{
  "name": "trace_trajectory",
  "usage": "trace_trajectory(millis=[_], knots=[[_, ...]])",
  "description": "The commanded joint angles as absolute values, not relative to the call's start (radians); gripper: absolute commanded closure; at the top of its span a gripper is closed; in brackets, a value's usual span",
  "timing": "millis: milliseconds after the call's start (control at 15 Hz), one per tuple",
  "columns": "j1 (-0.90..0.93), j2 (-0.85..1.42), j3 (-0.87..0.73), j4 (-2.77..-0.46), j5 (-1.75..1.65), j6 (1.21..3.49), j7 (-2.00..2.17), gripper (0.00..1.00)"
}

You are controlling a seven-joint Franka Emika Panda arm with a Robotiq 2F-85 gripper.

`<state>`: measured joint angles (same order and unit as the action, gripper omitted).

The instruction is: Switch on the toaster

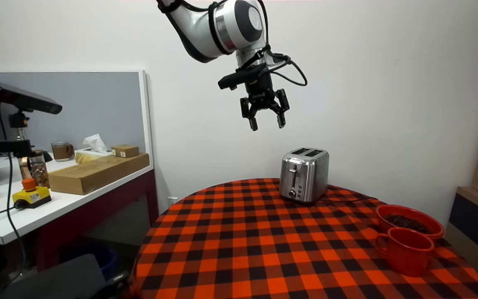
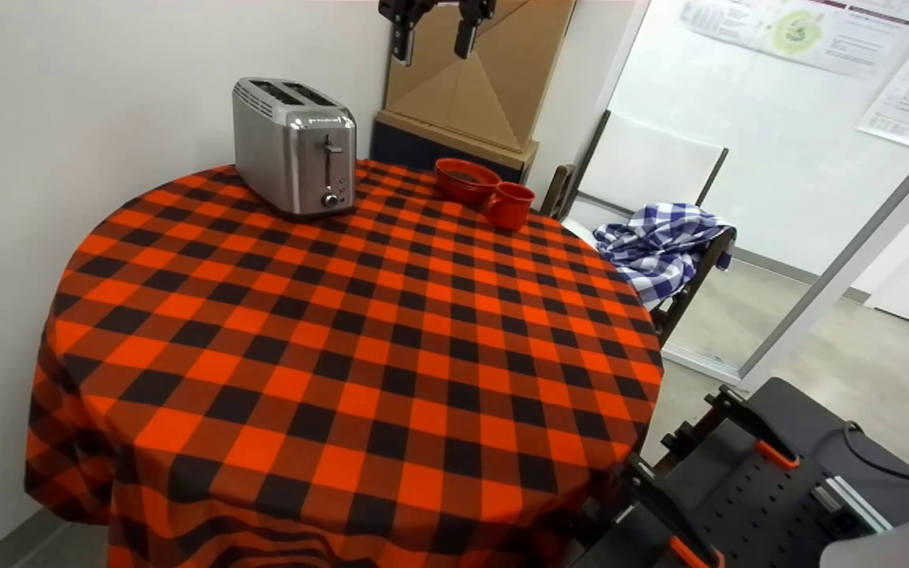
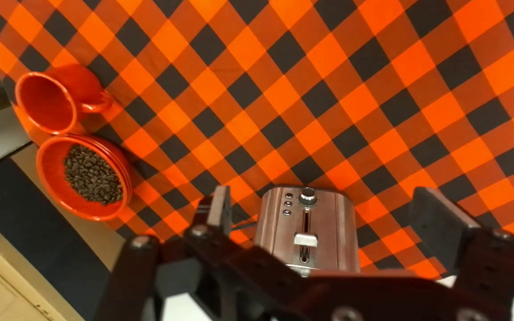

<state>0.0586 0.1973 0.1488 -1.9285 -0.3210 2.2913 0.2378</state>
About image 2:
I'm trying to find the red mug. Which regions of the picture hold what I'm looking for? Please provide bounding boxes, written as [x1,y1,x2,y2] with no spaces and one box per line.
[479,182,537,232]

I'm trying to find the red bowl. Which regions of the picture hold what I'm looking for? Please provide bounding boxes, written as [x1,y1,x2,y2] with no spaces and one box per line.
[433,158,502,207]

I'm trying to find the tall cardboard box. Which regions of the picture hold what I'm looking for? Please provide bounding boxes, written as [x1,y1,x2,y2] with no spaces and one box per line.
[375,0,578,167]

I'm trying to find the blue white checked cloth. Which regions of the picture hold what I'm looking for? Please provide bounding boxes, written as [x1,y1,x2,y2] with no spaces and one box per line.
[593,202,736,311]

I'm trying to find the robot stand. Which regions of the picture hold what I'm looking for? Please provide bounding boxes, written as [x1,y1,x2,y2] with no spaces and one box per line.
[569,376,909,568]

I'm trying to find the dark blue box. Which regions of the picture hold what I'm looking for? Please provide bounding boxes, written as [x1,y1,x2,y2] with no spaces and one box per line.
[368,120,535,185]

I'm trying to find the grey metal partition frame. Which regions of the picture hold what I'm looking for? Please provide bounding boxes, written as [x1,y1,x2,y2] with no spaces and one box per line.
[661,126,909,389]

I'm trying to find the silver two-slot toaster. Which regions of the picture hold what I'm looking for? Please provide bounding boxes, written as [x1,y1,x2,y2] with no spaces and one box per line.
[232,77,358,219]

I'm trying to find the orange black checked tablecloth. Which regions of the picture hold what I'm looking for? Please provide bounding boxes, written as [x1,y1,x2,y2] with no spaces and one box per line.
[24,159,665,568]

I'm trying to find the black cable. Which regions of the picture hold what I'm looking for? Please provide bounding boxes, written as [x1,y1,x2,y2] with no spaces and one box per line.
[841,420,909,487]

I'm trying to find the white board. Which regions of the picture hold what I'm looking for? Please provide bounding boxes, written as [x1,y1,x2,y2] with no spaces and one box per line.
[571,110,730,231]

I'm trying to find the toaster lever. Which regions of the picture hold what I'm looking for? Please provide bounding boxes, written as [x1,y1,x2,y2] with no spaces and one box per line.
[324,134,345,187]

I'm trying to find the black clamp with orange tip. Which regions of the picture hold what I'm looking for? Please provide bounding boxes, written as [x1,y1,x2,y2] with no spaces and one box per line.
[619,456,728,568]
[703,385,802,472]

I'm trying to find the dark wooden chair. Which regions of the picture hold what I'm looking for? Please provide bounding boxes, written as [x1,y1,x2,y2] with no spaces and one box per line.
[539,163,739,349]

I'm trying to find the wall poster with green graphic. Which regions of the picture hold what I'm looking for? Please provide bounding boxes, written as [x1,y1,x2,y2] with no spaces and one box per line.
[677,0,909,80]

